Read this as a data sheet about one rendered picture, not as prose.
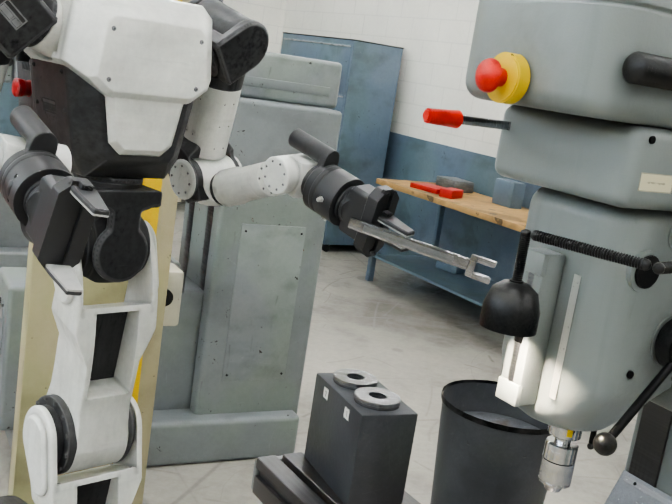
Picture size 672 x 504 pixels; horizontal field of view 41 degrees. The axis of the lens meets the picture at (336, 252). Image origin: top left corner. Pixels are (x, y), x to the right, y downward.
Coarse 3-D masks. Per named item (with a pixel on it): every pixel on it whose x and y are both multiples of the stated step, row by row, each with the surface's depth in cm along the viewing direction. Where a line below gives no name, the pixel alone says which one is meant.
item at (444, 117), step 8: (424, 112) 115; (432, 112) 115; (440, 112) 115; (448, 112) 116; (456, 112) 117; (424, 120) 116; (432, 120) 115; (440, 120) 115; (448, 120) 116; (456, 120) 117; (464, 120) 118; (472, 120) 119; (480, 120) 119; (488, 120) 120; (496, 120) 121; (496, 128) 122; (504, 128) 122
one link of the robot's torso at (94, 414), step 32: (128, 288) 165; (64, 320) 153; (96, 320) 157; (128, 320) 161; (64, 352) 159; (96, 352) 160; (128, 352) 161; (64, 384) 159; (96, 384) 161; (128, 384) 162; (64, 416) 157; (96, 416) 159; (128, 416) 164; (64, 448) 157; (96, 448) 160; (128, 448) 165
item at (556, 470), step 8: (544, 448) 130; (544, 456) 130; (552, 456) 128; (560, 456) 128; (568, 456) 128; (576, 456) 129; (544, 464) 130; (552, 464) 128; (560, 464) 128; (568, 464) 128; (544, 472) 129; (552, 472) 129; (560, 472) 128; (568, 472) 128; (544, 480) 129; (552, 480) 129; (560, 480) 128; (568, 480) 129; (560, 488) 129
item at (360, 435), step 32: (320, 384) 182; (352, 384) 177; (320, 416) 182; (352, 416) 169; (384, 416) 167; (416, 416) 170; (320, 448) 181; (352, 448) 168; (384, 448) 169; (352, 480) 168; (384, 480) 171
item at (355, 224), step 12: (360, 228) 145; (372, 228) 145; (384, 228) 145; (384, 240) 145; (396, 240) 145; (408, 240) 144; (420, 252) 144; (432, 252) 144; (444, 252) 143; (456, 264) 144; (468, 264) 143; (492, 264) 142; (468, 276) 144; (480, 276) 143
